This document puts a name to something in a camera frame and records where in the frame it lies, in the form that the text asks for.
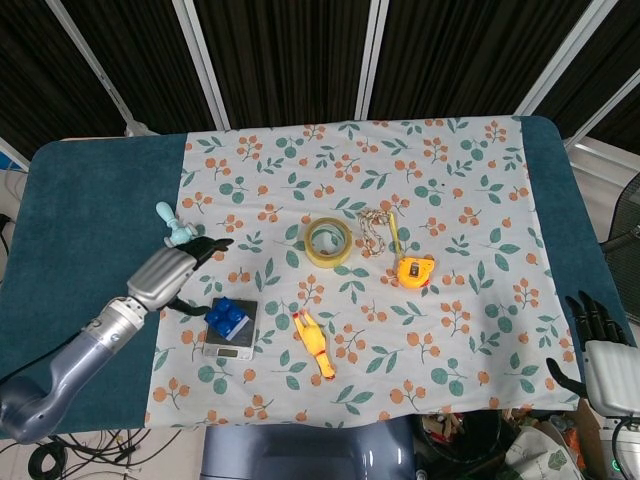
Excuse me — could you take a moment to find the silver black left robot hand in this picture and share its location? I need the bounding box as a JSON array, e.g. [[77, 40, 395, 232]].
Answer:
[[126, 236, 235, 316]]

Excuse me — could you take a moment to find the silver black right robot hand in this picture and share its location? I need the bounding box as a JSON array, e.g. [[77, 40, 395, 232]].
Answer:
[[544, 290, 640, 419]]

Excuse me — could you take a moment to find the blue toy building block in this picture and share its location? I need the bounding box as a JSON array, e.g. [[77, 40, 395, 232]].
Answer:
[[204, 297, 250, 342]]

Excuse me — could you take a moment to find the small digital scale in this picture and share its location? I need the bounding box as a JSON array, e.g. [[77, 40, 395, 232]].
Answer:
[[202, 297, 259, 362]]

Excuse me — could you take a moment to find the light blue roller massager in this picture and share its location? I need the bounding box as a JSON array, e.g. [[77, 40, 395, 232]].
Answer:
[[155, 201, 197, 250]]

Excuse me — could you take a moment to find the teal fabric table cover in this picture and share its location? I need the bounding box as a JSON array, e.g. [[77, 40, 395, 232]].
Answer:
[[0, 115, 626, 441]]

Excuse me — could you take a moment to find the white printed paper bag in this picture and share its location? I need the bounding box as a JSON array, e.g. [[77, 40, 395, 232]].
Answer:
[[502, 424, 584, 480]]

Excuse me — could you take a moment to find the black waste bin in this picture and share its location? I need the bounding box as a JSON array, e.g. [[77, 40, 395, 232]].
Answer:
[[417, 409, 516, 480]]

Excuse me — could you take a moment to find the black mesh chair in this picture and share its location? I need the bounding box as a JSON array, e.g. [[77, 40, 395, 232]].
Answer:
[[598, 172, 640, 254]]

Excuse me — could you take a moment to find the yellow packing tape roll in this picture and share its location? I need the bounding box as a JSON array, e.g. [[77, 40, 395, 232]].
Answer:
[[303, 216, 354, 269]]

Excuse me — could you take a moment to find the yellow rubber chicken toy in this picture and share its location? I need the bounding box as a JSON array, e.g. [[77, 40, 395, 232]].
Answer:
[[292, 309, 336, 381]]

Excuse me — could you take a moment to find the blue-grey robot torso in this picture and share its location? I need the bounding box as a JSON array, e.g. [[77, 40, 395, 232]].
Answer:
[[201, 417, 416, 480]]

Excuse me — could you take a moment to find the orange tape measure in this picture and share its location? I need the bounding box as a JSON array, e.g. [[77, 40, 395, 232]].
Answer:
[[387, 212, 435, 290]]

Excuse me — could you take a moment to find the black pleated backdrop curtain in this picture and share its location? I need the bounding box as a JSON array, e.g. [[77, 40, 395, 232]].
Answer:
[[0, 0, 640, 146]]

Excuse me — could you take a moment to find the floral printed tablecloth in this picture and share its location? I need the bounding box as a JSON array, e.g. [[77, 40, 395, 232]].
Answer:
[[143, 115, 581, 430]]

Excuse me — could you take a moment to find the black floor cable bundle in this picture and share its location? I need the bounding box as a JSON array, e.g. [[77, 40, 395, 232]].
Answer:
[[29, 428, 181, 480]]

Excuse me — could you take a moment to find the braided beige rope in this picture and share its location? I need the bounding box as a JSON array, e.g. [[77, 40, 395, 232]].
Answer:
[[357, 208, 394, 259]]

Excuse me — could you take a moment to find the white metal frame post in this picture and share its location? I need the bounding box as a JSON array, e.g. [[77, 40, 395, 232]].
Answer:
[[514, 0, 609, 117], [47, 0, 151, 137], [172, 0, 231, 130], [562, 67, 640, 151], [353, 0, 390, 121]]

